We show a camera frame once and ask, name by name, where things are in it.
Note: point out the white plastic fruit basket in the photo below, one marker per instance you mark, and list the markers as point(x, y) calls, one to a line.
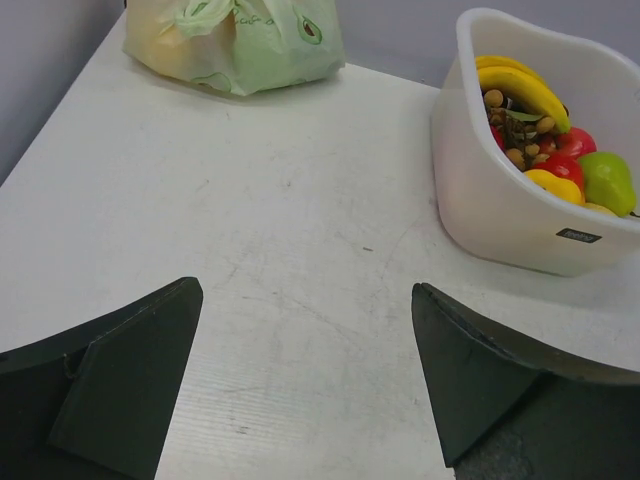
point(486, 205)

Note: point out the green pear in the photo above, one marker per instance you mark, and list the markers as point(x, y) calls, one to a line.
point(608, 182)

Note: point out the red apple right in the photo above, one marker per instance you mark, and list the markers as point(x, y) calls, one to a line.
point(576, 143)

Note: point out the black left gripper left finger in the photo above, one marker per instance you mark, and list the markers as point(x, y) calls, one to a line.
point(96, 401)

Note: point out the green knotted plastic bag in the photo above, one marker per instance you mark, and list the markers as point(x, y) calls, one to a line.
point(237, 47)

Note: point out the red apple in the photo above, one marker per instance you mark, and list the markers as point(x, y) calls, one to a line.
point(576, 143)
point(563, 167)

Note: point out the pale yellow pear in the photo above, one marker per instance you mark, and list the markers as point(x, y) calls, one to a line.
point(598, 208)

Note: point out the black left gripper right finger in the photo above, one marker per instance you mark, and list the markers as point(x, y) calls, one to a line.
point(507, 406)

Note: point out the red apple left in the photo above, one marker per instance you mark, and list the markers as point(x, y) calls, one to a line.
point(563, 167)

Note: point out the yellow bell pepper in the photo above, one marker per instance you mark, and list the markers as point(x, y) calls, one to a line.
point(562, 188)

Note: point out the yellow banana bunch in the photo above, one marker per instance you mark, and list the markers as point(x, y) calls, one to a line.
point(524, 86)

